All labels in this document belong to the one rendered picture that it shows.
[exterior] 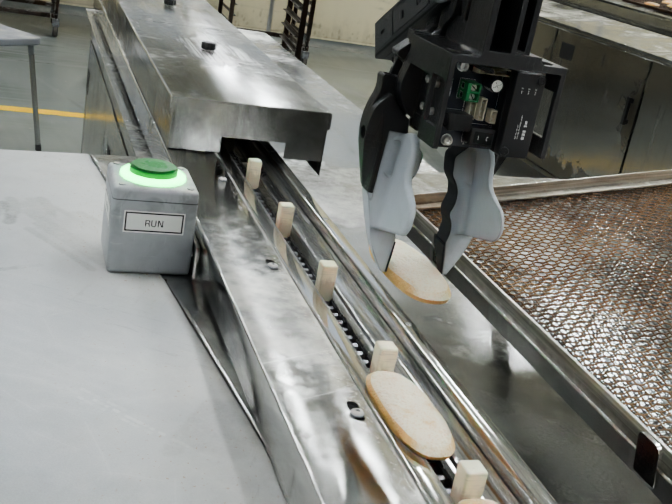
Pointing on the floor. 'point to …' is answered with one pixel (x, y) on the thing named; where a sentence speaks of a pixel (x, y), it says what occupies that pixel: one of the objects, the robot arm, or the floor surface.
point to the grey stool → (29, 67)
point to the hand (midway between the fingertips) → (412, 248)
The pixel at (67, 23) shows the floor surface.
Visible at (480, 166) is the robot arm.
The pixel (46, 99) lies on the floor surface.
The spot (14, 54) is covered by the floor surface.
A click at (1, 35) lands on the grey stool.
